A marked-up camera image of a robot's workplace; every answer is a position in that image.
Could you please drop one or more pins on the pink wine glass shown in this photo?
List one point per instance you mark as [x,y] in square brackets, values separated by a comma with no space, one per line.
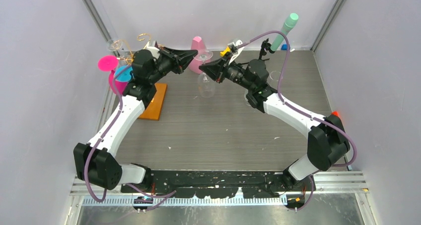
[109,64]

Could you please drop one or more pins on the pink metronome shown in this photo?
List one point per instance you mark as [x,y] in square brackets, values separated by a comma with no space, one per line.
[204,55]

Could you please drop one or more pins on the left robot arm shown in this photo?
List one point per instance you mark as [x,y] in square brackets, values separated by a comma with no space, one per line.
[95,160]

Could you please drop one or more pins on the yellow block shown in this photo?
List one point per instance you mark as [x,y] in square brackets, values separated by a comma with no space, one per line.
[222,53]

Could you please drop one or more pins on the black tripod stand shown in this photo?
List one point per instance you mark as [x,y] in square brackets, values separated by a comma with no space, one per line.
[265,48]

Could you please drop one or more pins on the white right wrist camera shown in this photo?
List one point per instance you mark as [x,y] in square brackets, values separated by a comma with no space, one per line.
[235,49]

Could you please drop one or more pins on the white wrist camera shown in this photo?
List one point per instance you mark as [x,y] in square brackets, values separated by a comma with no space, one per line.
[235,49]
[154,51]

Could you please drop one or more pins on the mint green microphone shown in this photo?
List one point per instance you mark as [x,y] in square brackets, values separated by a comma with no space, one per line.
[289,23]

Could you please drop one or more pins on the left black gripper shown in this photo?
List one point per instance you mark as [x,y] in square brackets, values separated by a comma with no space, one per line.
[179,59]

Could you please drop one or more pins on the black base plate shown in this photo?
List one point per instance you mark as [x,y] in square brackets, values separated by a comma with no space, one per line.
[218,184]

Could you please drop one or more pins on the tall clear wine glass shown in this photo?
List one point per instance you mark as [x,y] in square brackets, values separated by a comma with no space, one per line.
[274,76]

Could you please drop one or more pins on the short ribbed clear glass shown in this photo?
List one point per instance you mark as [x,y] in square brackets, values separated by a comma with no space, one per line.
[246,99]

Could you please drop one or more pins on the blue wine glass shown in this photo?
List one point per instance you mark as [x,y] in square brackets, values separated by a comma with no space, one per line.
[123,73]

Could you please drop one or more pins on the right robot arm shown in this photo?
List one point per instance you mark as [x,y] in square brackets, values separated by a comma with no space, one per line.
[326,142]

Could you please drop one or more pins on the gold wire glass rack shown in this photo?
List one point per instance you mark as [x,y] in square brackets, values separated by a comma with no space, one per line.
[126,54]

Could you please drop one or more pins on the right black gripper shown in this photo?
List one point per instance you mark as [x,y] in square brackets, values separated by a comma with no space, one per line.
[217,70]

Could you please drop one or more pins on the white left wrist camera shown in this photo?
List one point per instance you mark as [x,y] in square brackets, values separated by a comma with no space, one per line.
[154,51]

